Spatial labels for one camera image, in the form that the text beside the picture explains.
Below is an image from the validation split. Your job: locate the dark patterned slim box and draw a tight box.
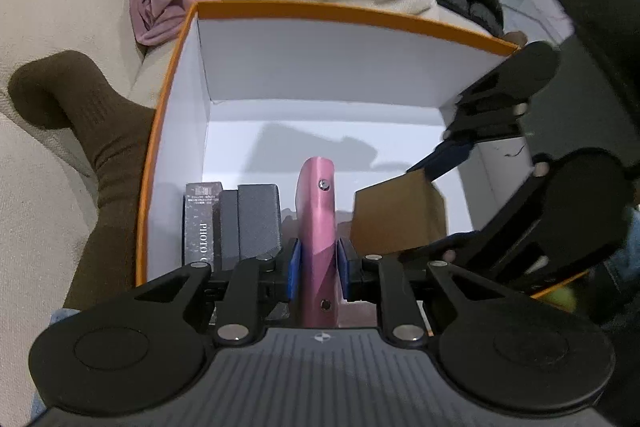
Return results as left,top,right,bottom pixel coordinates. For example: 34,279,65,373
183,181,224,269

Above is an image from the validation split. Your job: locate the brown cardboard box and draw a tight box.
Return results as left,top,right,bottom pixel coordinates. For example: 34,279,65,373
349,171,447,259

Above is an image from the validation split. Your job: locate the person's jeans leg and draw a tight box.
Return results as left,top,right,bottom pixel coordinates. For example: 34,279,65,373
607,206,640,268
31,306,81,413

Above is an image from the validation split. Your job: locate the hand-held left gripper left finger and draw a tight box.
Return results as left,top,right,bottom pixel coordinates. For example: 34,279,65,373
132,236,303,344

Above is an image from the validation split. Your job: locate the light green object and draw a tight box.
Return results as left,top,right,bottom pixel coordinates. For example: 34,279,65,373
547,286,578,312

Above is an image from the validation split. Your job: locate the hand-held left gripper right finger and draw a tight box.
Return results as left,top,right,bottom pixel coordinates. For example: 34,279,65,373
336,238,507,344

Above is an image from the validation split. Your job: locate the person's left socked foot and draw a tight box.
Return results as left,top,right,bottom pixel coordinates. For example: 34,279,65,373
7,49,157,310

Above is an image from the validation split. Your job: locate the orange storage box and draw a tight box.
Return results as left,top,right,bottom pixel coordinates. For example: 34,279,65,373
135,1,591,303

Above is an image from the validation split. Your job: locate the person's left jeans leg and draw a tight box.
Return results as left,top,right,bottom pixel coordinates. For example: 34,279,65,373
31,306,81,413

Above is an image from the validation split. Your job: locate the pink metal case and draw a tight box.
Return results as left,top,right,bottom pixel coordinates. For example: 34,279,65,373
296,157,346,329

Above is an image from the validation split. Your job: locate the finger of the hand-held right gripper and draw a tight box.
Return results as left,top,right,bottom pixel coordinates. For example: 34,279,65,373
400,156,552,280
407,51,532,181

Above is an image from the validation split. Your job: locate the dark grey box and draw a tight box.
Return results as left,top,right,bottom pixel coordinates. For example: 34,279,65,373
220,183,282,271

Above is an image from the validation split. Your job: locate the person's right jeans leg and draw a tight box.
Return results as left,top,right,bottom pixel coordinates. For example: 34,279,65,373
607,206,640,268

